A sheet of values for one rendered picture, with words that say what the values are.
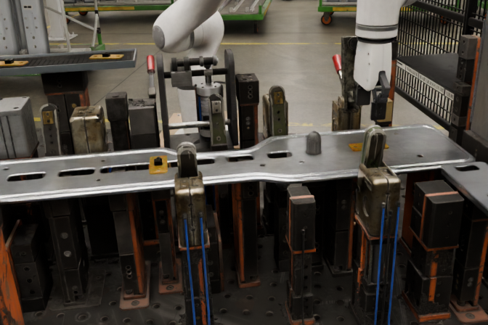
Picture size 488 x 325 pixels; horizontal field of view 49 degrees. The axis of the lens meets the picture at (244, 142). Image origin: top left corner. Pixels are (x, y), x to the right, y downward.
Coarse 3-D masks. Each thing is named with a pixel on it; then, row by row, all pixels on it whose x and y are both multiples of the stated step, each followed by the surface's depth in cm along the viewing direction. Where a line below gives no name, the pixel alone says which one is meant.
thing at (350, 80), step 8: (344, 40) 126; (352, 40) 124; (344, 48) 126; (352, 48) 124; (344, 56) 127; (352, 56) 128; (344, 64) 127; (352, 64) 129; (344, 72) 128; (352, 72) 129; (344, 80) 128; (352, 80) 130; (344, 88) 129; (352, 88) 130; (344, 96) 129; (344, 104) 130
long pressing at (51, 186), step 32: (384, 128) 129; (416, 128) 129; (0, 160) 119; (32, 160) 119; (64, 160) 119; (96, 160) 118; (128, 160) 118; (224, 160) 116; (256, 160) 116; (288, 160) 115; (320, 160) 114; (352, 160) 114; (384, 160) 113; (416, 160) 113; (448, 160) 112; (0, 192) 106; (32, 192) 105; (64, 192) 105; (96, 192) 105; (128, 192) 106
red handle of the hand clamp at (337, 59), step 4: (336, 56) 138; (340, 56) 138; (336, 60) 137; (340, 60) 137; (336, 64) 137; (340, 64) 136; (336, 68) 136; (340, 68) 135; (336, 72) 136; (340, 72) 135; (340, 76) 135; (340, 80) 135; (348, 92) 131; (348, 96) 131; (352, 96) 131; (348, 100) 130; (352, 100) 130; (348, 104) 131
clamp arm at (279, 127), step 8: (272, 88) 128; (280, 88) 129; (272, 96) 129; (280, 96) 128; (272, 104) 129; (280, 104) 129; (272, 112) 130; (280, 112) 130; (272, 120) 130; (280, 120) 130; (272, 128) 130; (280, 128) 130
